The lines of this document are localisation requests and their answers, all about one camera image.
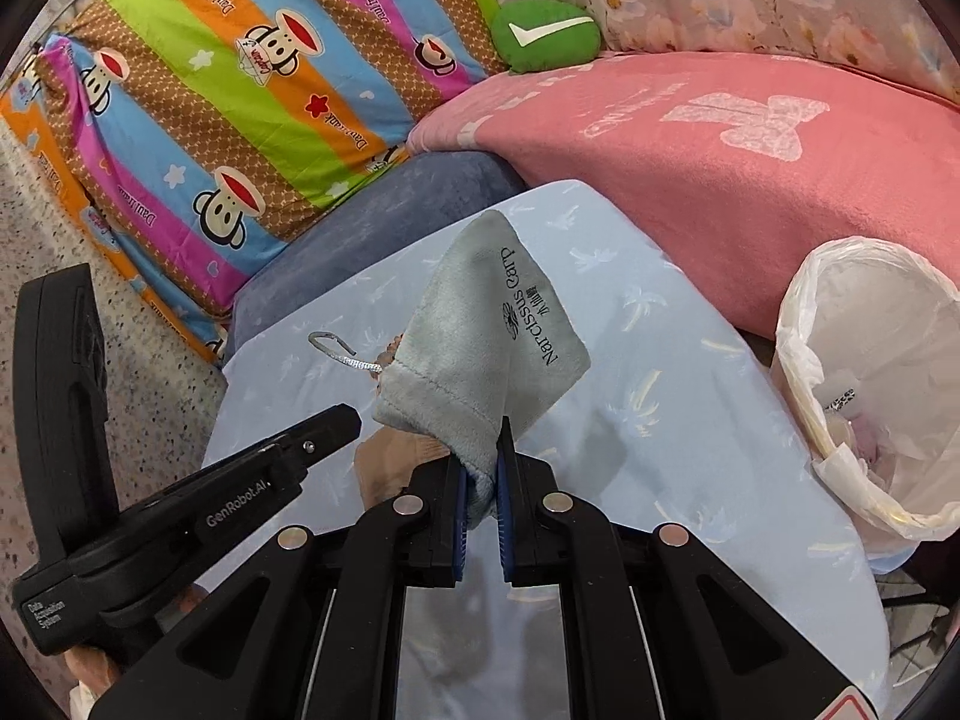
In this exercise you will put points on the floral quilt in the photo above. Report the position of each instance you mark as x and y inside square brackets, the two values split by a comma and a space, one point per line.
[750, 0]

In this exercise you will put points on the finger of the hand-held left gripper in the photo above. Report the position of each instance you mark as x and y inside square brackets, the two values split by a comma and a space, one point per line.
[322, 435]

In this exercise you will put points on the blue grey cushion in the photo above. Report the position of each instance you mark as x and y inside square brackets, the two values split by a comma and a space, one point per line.
[352, 232]

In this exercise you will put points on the person's left hand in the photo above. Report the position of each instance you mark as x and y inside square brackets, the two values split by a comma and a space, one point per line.
[88, 664]

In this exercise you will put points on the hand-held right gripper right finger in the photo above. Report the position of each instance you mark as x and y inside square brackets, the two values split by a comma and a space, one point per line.
[506, 525]

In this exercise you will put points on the bin with white plastic bag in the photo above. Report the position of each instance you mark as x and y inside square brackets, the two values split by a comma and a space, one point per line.
[847, 315]

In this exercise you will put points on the colourful striped monkey pillow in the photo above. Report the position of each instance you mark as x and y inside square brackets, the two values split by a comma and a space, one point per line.
[225, 90]

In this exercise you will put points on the pink and white plastic wrapper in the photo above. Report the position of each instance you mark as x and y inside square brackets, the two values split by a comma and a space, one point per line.
[877, 444]

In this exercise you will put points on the light blue palm print cloth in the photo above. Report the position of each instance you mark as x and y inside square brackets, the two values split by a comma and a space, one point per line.
[660, 465]

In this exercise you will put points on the white wrapper with dark print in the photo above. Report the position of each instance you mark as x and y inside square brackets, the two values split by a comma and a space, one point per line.
[841, 397]

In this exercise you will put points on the pink blanket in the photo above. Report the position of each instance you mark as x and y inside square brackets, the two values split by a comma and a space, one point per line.
[675, 187]

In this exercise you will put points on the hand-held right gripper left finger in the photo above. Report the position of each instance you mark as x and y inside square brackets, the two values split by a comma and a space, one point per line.
[457, 532]

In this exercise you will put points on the black metal stand legs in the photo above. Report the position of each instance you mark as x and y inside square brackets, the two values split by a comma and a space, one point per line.
[941, 589]

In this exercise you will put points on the green cushion with white tick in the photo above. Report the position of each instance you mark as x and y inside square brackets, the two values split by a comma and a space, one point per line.
[544, 37]

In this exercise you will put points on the peach cloth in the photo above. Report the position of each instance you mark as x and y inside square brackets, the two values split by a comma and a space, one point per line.
[390, 465]

